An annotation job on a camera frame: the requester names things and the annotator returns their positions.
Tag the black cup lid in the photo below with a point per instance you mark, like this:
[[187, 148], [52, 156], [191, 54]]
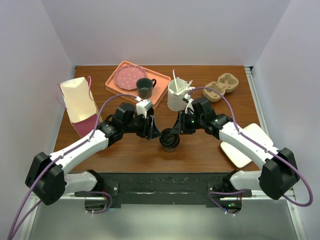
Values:
[[167, 138]]

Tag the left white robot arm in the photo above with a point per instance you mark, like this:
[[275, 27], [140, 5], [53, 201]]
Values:
[[50, 176]]

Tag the pink plastic tray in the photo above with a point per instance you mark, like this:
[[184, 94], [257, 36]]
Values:
[[158, 91]]

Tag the aluminium frame rail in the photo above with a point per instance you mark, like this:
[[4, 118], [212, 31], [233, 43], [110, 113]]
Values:
[[252, 86]]

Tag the white wrapped straw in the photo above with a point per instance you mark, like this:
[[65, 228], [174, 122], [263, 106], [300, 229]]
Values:
[[176, 83]]

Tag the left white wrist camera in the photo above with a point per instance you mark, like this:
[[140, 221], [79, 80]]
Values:
[[142, 106]]

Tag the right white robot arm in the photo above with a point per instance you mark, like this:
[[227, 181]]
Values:
[[275, 175]]

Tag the cream and pink paper bag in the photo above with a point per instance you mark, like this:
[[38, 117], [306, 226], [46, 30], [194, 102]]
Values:
[[79, 103]]

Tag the white cylindrical container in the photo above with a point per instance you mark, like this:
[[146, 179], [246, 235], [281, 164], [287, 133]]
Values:
[[175, 102]]

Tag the dark green mug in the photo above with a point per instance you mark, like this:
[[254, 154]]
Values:
[[145, 87]]

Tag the pink polka dot plate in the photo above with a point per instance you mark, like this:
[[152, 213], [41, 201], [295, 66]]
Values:
[[126, 77]]

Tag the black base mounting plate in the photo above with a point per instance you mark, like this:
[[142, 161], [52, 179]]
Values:
[[171, 188]]

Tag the brown cardboard cup carrier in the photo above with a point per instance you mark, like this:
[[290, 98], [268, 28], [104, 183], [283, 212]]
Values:
[[226, 83]]

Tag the white square plate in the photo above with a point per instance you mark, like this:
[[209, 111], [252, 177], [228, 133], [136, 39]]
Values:
[[239, 159]]

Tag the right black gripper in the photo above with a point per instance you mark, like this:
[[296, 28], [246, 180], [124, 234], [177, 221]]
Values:
[[181, 127]]

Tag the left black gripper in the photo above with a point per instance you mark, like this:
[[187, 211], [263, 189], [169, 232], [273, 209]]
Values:
[[150, 131]]

